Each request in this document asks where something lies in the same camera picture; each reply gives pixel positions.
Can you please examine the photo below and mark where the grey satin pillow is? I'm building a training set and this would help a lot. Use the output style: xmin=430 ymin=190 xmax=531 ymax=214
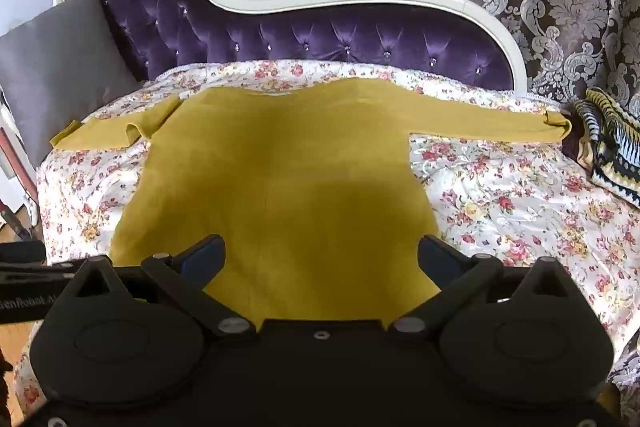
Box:
xmin=1 ymin=0 xmax=137 ymax=168

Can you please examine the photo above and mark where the black yellow patterned cloth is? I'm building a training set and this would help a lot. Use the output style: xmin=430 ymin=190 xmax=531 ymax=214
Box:
xmin=563 ymin=88 xmax=639 ymax=208

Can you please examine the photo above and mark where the mustard yellow knit sweater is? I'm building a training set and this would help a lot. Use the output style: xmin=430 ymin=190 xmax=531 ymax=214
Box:
xmin=52 ymin=78 xmax=570 ymax=324

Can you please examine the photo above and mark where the purple tufted white-framed headboard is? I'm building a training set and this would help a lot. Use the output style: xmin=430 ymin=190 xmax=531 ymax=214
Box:
xmin=54 ymin=0 xmax=527 ymax=95

